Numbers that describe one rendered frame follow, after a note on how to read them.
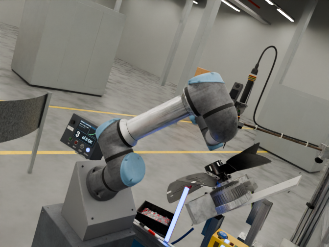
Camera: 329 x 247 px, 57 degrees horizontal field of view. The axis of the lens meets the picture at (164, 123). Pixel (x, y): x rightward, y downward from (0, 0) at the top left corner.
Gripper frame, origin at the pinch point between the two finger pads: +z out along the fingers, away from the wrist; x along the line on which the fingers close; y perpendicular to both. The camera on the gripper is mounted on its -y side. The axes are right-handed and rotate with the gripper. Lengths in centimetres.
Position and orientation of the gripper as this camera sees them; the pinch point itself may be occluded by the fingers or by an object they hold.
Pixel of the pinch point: (239, 101)
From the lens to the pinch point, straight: 172.4
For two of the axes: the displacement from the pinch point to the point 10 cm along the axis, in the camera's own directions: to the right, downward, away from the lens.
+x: 8.1, 3.9, -4.4
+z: 4.9, -0.4, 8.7
